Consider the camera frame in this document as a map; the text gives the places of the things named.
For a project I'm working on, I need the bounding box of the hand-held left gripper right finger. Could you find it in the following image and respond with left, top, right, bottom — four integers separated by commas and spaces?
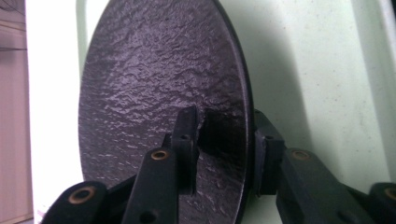
252, 108, 286, 198

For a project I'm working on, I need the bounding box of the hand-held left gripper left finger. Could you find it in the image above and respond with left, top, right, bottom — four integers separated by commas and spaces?
162, 105, 201, 196

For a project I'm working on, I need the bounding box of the pale green tray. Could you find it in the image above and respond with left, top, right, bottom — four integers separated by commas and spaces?
76, 0, 396, 224

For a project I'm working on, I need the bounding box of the black textured round plate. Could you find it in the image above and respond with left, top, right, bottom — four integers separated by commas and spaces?
78, 0, 254, 224

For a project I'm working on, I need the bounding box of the white board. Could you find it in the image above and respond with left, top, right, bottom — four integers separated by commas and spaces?
24, 0, 86, 224

